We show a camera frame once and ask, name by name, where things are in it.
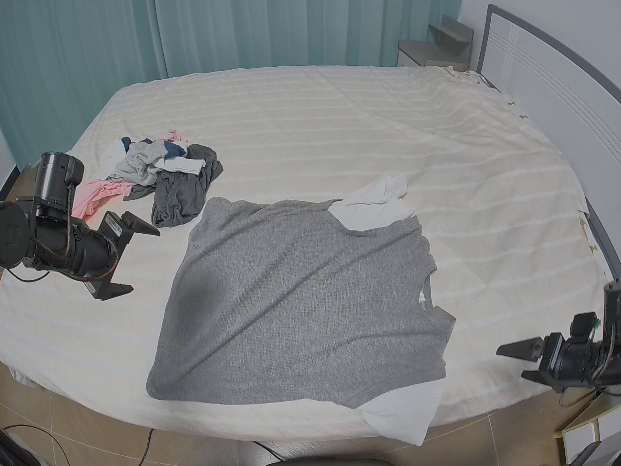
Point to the blue-green curtain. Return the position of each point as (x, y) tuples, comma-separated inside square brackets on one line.
[(72, 56), (301, 17)]

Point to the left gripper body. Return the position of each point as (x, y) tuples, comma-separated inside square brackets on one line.
[(92, 255)]

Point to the pink garment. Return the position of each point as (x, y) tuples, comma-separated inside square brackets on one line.
[(102, 197)]

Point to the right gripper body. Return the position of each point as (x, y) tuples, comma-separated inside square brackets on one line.
[(572, 364)]

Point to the bed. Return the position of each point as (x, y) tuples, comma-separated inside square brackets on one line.
[(339, 129)]

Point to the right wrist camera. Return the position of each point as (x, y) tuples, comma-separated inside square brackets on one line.
[(584, 325)]

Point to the grey bedside table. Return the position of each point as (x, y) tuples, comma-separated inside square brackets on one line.
[(422, 54)]

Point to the dark blue garment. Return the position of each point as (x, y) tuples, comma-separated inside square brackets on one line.
[(175, 149)]

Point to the white low cabinet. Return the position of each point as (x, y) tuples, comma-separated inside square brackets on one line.
[(587, 430)]

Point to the pale grey white garment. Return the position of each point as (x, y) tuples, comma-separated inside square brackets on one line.
[(140, 160)]

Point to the grey white-sleeved top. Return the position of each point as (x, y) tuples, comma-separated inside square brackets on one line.
[(301, 299)]

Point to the dark grey garment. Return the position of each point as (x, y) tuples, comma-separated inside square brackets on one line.
[(179, 197)]

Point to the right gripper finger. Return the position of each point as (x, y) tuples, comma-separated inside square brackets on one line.
[(526, 350), (538, 378)]

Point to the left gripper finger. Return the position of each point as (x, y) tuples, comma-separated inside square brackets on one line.
[(114, 291), (138, 226)]

